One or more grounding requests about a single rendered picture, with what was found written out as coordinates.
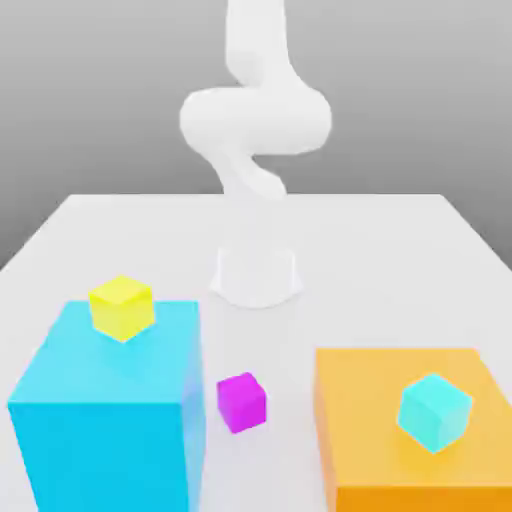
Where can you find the large blue box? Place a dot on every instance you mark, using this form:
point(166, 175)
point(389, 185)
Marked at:
point(104, 420)

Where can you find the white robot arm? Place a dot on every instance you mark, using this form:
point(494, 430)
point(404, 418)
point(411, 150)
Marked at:
point(256, 120)

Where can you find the small cyan cube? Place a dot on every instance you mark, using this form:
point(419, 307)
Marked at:
point(434, 412)

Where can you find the small yellow cube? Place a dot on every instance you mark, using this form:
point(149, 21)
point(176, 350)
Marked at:
point(122, 308)

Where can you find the large orange box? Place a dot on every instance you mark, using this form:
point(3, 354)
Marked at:
point(368, 420)

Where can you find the small magenta cube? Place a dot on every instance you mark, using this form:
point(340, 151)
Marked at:
point(242, 402)

